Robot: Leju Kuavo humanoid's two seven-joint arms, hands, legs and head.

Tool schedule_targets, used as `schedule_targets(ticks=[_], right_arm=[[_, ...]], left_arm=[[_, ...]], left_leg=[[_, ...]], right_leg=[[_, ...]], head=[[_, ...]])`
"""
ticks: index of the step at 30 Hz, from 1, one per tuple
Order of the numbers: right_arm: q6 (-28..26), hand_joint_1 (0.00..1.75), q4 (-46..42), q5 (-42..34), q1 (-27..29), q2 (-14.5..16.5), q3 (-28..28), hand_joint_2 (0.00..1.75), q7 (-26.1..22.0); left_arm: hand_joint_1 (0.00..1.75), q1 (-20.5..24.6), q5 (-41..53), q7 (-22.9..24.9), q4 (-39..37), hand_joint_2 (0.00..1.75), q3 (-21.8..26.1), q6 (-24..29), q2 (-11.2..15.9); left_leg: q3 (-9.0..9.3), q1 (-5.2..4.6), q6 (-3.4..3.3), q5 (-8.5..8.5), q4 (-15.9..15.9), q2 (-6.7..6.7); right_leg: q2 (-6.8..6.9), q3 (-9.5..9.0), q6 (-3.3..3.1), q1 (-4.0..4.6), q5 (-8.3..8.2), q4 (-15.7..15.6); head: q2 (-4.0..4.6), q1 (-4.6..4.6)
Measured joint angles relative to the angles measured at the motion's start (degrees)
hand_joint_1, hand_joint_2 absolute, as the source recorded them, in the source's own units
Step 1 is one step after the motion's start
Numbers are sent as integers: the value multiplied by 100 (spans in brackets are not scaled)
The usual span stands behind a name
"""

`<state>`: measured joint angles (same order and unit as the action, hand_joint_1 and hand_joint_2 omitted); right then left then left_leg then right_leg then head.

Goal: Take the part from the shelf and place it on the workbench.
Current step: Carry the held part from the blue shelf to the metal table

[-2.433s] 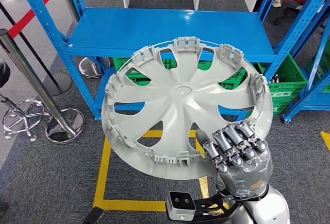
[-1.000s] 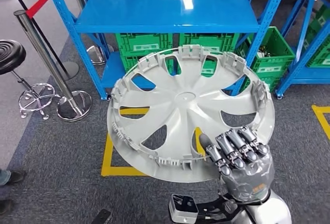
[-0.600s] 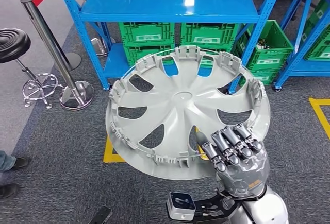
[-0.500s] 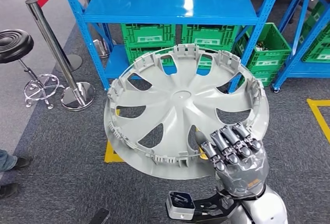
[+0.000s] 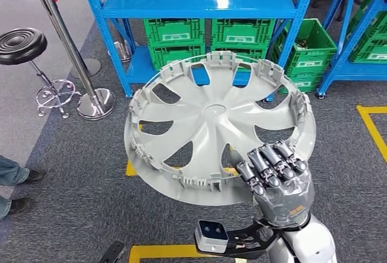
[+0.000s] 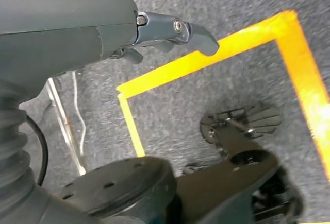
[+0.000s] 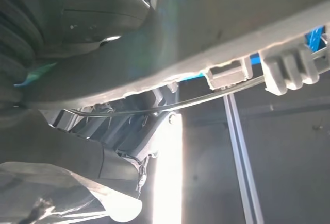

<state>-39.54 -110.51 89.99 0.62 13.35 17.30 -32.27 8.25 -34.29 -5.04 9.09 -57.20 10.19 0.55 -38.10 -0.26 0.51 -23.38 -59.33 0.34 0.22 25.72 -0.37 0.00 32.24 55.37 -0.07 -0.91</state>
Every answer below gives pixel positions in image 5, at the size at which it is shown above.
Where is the black left wrist bracket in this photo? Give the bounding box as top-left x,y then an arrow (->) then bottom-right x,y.
97,240 -> 126,263

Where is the person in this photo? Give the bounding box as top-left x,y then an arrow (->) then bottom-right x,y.
0,155 -> 47,220

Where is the grey plastic wheel cover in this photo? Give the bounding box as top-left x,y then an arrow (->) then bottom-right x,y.
124,51 -> 317,207

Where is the black round stool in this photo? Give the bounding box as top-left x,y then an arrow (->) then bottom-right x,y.
0,28 -> 82,119

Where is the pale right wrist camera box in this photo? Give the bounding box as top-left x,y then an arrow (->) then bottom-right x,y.
194,219 -> 229,255

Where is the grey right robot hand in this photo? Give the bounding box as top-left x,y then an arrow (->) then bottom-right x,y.
229,140 -> 315,229

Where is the black right camera bracket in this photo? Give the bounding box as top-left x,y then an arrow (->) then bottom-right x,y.
226,218 -> 284,261

